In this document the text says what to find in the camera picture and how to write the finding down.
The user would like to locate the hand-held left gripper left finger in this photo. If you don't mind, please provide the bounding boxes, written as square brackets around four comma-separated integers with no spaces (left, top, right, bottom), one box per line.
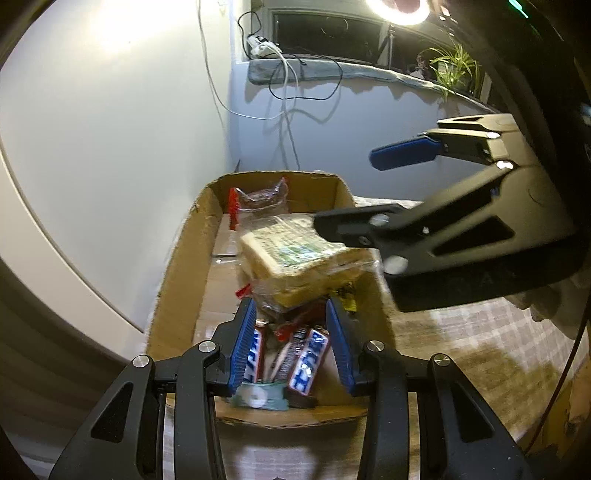
[48,298,258,480]

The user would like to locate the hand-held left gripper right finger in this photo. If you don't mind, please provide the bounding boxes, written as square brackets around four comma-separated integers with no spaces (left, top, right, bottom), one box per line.
[325,298,536,480]

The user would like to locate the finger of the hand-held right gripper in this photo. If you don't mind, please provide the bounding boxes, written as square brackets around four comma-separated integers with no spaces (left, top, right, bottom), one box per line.
[313,159,580,313]
[369,113,528,172]

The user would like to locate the brown blue-white chocolate bar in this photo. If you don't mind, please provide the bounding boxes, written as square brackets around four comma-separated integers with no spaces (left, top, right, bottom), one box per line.
[287,327,332,394]
[244,322,267,385]

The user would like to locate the pink white bar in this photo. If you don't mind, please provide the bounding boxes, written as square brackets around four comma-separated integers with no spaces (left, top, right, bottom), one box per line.
[265,322,311,385]

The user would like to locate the yellow snack packet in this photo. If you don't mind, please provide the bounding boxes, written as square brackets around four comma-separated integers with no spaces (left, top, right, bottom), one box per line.
[330,285,357,313]

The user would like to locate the teal white snack packet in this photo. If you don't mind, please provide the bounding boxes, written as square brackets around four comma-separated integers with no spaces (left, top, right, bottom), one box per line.
[230,381,290,412]

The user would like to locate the clear dark brownie packet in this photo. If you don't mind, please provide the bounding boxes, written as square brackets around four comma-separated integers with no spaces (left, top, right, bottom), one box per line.
[252,293,329,326]

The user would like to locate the cardboard box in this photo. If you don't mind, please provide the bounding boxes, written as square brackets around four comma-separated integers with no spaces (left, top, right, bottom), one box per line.
[144,170,399,429]

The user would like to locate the sandwich pack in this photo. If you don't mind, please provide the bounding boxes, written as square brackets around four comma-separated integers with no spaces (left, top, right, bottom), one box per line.
[239,213,383,309]

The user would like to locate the clear cookie packet red edges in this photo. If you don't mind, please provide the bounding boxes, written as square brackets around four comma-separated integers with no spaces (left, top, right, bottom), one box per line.
[228,176,291,228]

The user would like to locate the plaid tablecloth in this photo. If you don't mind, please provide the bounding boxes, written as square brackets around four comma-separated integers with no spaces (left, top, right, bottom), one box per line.
[157,195,588,480]

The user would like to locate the grey windowsill cloth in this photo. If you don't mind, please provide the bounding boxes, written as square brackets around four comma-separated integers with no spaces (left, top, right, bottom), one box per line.
[247,56,502,114]

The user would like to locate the green potted plant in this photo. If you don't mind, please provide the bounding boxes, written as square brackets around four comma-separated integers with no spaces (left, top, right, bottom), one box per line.
[424,41,482,101]

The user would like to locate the dark window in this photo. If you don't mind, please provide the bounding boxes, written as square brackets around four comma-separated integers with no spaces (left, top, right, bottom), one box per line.
[271,8,386,64]

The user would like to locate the white power strip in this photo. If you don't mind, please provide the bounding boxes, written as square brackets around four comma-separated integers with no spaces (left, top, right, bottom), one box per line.
[246,34,283,59]

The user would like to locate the white charger cable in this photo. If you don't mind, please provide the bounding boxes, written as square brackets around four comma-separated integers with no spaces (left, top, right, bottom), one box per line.
[276,46,303,172]

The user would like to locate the dark thin cable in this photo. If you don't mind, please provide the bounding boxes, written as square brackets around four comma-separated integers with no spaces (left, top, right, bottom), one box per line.
[525,316,589,455]

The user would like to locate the ring lamp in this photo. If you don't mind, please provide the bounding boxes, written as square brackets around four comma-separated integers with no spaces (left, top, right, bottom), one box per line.
[366,0,429,25]

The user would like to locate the thin white cable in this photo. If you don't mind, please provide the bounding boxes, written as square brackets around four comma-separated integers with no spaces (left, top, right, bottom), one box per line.
[198,0,279,121]

